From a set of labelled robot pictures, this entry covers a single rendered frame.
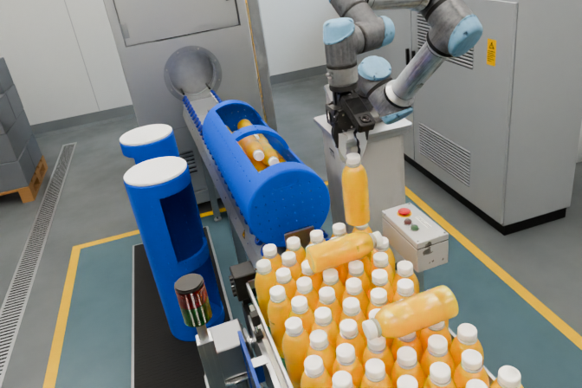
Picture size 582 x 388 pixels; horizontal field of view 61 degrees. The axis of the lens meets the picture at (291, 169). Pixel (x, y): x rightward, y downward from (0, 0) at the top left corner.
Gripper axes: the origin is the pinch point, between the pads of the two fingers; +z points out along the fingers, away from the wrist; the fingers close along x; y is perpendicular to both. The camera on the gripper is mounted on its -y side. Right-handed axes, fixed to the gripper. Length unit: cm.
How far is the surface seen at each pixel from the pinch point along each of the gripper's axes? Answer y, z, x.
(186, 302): -23, 11, 50
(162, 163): 104, 31, 49
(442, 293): -38.9, 16.7, -1.0
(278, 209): 24.2, 23.3, 16.9
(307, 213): 24.2, 28.0, 7.6
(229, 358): -1, 52, 44
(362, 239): -11.4, 17.9, 4.2
